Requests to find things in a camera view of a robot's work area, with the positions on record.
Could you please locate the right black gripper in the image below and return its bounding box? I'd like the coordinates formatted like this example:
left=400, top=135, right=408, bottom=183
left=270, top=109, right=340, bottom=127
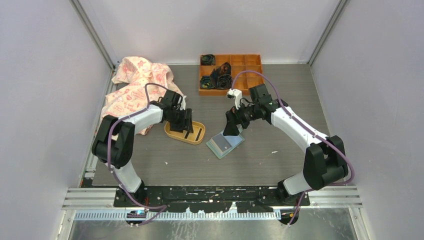
left=223, top=99, right=259, bottom=137

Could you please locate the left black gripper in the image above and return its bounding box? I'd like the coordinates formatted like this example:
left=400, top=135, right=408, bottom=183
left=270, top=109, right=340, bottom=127
left=166, top=107, right=193, bottom=133

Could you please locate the light green card holder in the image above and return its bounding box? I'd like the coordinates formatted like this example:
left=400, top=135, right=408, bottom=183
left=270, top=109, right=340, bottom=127
left=206, top=130, right=245, bottom=159

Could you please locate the yellow oval tray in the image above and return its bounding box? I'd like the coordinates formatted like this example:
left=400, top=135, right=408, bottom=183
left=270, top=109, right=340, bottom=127
left=164, top=121, right=206, bottom=145

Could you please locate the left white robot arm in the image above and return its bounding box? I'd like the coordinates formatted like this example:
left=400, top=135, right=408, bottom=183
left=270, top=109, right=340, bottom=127
left=91, top=90, right=194, bottom=207

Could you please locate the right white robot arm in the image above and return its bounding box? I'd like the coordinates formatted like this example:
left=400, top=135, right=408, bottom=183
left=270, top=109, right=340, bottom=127
left=223, top=84, right=349, bottom=206

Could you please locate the gold card with stripe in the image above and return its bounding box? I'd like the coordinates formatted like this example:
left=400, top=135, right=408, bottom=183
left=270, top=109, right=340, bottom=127
left=184, top=126, right=204, bottom=143

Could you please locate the dark rolled sock bottom-left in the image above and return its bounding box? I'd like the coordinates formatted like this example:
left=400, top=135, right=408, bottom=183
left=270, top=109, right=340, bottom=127
left=199, top=75, right=215, bottom=90

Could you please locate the dark rolled sock bottom-middle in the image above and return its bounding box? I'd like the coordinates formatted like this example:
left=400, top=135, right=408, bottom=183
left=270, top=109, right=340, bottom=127
left=215, top=74, right=233, bottom=90

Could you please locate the dark rolled sock middle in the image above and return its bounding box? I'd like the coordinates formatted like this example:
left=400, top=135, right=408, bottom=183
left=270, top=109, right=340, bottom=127
left=209, top=62, right=232, bottom=79

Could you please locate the orange compartment organizer box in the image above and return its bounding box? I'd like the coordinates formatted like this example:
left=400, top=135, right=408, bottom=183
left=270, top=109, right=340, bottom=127
left=198, top=54, right=265, bottom=96

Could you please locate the dark rolled sock top-left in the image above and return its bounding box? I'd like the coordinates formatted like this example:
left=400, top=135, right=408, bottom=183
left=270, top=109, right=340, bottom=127
left=200, top=54, right=216, bottom=66

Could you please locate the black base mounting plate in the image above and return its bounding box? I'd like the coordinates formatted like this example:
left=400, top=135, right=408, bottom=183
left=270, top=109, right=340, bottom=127
left=114, top=184, right=311, bottom=215

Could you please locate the pink patterned cloth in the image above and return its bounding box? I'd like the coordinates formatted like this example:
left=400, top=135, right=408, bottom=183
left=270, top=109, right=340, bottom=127
left=100, top=56, right=183, bottom=122

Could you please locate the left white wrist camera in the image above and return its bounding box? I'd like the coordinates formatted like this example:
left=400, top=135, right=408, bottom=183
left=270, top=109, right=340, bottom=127
left=176, top=95, right=187, bottom=110

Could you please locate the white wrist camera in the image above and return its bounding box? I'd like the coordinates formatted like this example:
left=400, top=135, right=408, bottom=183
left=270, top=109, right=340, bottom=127
left=226, top=88, right=243, bottom=110
left=176, top=95, right=187, bottom=110

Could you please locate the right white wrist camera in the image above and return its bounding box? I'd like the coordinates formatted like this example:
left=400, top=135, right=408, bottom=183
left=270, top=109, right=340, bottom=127
left=226, top=88, right=243, bottom=110

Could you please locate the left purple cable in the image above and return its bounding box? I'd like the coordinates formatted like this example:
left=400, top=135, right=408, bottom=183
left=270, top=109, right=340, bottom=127
left=106, top=82, right=171, bottom=227

